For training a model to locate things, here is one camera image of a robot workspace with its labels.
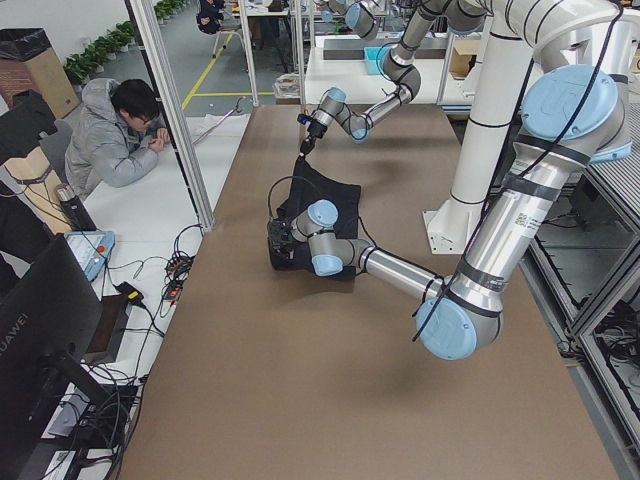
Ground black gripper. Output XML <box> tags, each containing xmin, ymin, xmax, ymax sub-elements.
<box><xmin>297</xmin><ymin>113</ymin><xmax>328</xmax><ymax>156</ymax></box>
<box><xmin>267</xmin><ymin>219</ymin><xmax>296</xmax><ymax>260</ymax></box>

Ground black printed t-shirt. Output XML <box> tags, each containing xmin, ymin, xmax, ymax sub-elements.
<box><xmin>268</xmin><ymin>157</ymin><xmax>362</xmax><ymax>272</ymax></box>

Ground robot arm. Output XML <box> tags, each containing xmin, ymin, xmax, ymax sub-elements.
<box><xmin>297</xmin><ymin>1</ymin><xmax>491</xmax><ymax>159</ymax></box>
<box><xmin>267</xmin><ymin>1</ymin><xmax>639</xmax><ymax>360</ymax></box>

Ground orange grey usb hub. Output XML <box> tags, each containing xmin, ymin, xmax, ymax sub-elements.
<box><xmin>162</xmin><ymin>279</ymin><xmax>184</xmax><ymax>303</ymax></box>

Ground black power adapter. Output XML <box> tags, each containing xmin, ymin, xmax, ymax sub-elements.
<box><xmin>115</xmin><ymin>281</ymin><xmax>144</xmax><ymax>307</ymax></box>

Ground blue teach pendant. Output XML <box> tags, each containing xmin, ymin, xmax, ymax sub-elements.
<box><xmin>63</xmin><ymin>230</ymin><xmax>115</xmax><ymax>281</ymax></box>

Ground person in grey jacket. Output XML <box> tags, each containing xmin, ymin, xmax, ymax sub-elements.
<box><xmin>65</xmin><ymin>78</ymin><xmax>171</xmax><ymax>200</ymax></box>

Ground black huawei monitor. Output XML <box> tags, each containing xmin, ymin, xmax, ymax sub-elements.
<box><xmin>1</xmin><ymin>235</ymin><xmax>108</xmax><ymax>479</ymax></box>

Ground cardboard box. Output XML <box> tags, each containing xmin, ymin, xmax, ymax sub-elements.
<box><xmin>1</xmin><ymin>28</ymin><xmax>79</xmax><ymax>118</ymax></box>

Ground aluminium frame post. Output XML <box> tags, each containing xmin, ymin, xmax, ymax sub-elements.
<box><xmin>124</xmin><ymin>0</ymin><xmax>216</xmax><ymax>232</ymax></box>

